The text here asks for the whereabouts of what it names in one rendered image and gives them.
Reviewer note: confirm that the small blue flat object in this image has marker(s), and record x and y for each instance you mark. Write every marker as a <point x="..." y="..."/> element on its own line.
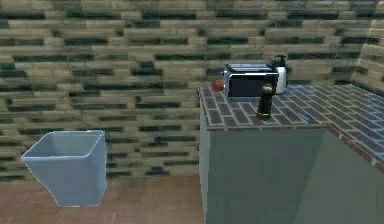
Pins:
<point x="305" y="116"/>

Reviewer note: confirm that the black and silver toaster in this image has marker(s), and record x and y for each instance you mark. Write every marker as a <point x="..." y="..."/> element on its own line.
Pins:
<point x="250" y="82"/>

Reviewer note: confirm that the red tomato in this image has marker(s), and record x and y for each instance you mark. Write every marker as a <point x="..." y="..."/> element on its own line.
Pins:
<point x="217" y="85"/>

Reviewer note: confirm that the pale blue waste bin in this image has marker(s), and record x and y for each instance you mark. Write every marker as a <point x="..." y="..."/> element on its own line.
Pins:
<point x="71" y="170"/>

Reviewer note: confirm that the grey brick-topped kitchen counter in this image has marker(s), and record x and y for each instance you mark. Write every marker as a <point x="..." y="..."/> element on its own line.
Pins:
<point x="266" y="173"/>

